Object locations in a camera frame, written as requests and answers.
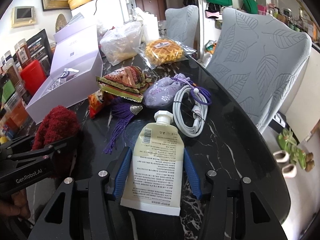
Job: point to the packaged waffle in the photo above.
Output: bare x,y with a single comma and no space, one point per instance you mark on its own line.
163,51

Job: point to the grey leaf chair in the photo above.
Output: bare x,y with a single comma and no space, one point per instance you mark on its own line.
257,60
181,24

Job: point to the clear plastic bag of food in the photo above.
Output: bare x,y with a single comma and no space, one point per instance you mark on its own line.
119,43

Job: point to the far grey leaf chair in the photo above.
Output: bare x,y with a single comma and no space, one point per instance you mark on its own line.
181,24

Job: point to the red fuzzy knitted item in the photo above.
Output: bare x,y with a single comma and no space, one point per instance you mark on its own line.
60,123

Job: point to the labelled brown spice jar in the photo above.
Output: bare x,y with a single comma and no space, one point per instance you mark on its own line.
22,53

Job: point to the triangular embroidered sachet with tassel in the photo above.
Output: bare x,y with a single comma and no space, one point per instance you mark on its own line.
127,85

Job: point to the brown entrance door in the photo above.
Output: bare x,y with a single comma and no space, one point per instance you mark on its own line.
155,7

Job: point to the white refrigerator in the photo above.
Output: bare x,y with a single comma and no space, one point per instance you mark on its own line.
105,13

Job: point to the purple embroidered drawstring pouch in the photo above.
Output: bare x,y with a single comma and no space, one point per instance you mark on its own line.
163,91

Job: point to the near grey leaf chair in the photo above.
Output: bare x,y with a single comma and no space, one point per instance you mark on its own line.
257,60

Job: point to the red plastic canister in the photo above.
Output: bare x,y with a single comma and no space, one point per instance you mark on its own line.
33,76

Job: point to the cream lotion tube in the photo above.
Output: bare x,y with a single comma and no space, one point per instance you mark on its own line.
154,182

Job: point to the lavender gift box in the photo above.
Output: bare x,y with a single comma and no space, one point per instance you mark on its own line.
76,48

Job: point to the red snack packet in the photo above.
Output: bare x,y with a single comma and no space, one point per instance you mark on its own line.
97,101

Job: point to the green sandals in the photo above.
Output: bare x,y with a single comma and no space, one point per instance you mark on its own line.
287,142

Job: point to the wall intercom panel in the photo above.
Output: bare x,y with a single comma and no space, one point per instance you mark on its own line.
23,16

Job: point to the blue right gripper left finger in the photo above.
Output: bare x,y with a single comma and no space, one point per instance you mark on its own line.
120,172

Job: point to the black coffee bag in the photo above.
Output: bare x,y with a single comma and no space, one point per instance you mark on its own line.
39,49

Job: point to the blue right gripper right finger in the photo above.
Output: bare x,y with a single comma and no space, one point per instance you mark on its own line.
192,175

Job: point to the person's left hand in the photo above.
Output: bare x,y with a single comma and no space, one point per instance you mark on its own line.
18,206

